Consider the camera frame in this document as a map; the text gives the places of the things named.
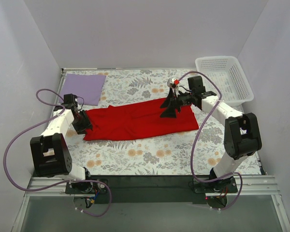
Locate red t shirt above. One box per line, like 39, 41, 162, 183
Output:
84, 98, 199, 141

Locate white plastic basket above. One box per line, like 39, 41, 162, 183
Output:
195, 56, 254, 106

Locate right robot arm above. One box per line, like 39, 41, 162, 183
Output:
160, 73, 262, 192

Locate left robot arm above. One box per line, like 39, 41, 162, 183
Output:
30, 94, 93, 193

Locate folded purple t shirt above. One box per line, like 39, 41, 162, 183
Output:
60, 74, 106, 106

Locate floral table cloth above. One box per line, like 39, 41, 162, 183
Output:
65, 69, 224, 175

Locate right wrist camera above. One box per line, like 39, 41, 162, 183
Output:
167, 78, 179, 95

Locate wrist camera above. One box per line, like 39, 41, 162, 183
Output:
72, 95, 85, 107
167, 78, 179, 95

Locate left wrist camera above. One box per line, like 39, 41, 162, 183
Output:
72, 95, 85, 107

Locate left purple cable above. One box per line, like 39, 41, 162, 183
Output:
2, 88, 113, 217

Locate purple cable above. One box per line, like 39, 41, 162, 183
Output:
176, 71, 244, 211
2, 88, 113, 217

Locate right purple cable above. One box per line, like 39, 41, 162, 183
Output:
176, 71, 244, 211

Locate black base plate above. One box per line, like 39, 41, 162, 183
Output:
65, 175, 237, 205

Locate aluminium frame rail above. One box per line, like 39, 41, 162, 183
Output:
26, 175, 281, 197

